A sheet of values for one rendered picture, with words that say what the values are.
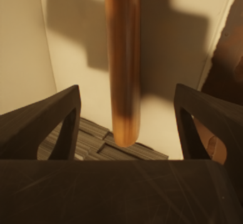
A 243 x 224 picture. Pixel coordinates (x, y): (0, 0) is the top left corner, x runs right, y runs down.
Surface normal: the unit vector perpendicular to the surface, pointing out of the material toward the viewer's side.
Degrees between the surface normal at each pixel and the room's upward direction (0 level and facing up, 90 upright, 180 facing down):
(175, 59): 0
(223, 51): 0
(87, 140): 90
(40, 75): 90
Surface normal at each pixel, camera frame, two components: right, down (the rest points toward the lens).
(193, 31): -0.47, 0.53
